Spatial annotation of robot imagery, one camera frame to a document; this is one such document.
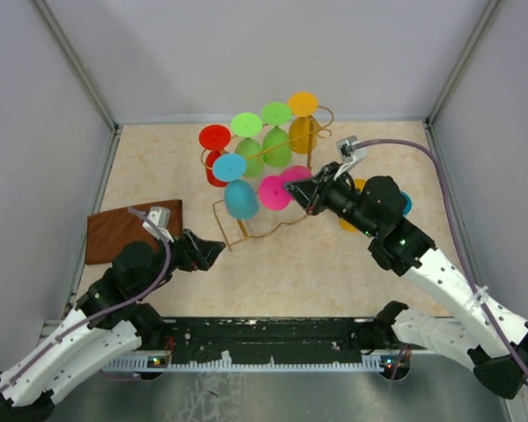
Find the magenta wine glass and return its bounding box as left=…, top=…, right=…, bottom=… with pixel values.
left=258, top=165, right=312, bottom=211

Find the orange wine glass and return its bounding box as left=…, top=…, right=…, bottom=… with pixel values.
left=339, top=178, right=366, bottom=233
left=288, top=91, right=319, bottom=155

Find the gold wire glass rack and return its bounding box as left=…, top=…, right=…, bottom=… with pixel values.
left=198, top=98, right=334, bottom=248

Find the red wine glass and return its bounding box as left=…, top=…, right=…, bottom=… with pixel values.
left=198, top=124, right=231, bottom=188

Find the green wine glass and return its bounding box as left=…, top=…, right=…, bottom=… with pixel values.
left=231, top=112, right=264, bottom=178
left=261, top=102, right=292, bottom=168

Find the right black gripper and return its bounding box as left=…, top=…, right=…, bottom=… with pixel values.
left=282, top=161, right=378, bottom=238

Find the right green wine glass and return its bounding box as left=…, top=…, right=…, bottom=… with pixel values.
left=261, top=102, right=292, bottom=168

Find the left green wine glass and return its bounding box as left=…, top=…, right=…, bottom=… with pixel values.
left=231, top=112, right=264, bottom=178

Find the light blue wine glass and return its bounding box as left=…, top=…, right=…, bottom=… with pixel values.
left=212, top=153, right=260, bottom=221

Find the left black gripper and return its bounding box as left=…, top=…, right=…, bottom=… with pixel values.
left=136, top=226, right=225, bottom=298

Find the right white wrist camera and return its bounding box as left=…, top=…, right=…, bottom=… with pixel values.
left=334, top=135, right=366, bottom=179

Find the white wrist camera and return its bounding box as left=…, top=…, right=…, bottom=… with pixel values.
left=334, top=135, right=366, bottom=179
left=143, top=206, right=174, bottom=243

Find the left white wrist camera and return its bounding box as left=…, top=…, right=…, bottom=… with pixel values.
left=143, top=206, right=174, bottom=243

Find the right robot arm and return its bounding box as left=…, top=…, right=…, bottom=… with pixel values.
left=284, top=163, right=528, bottom=399

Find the brown folded cloth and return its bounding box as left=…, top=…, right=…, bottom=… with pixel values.
left=84, top=200, right=183, bottom=266

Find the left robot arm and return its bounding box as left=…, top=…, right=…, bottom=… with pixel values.
left=0, top=229, right=225, bottom=421

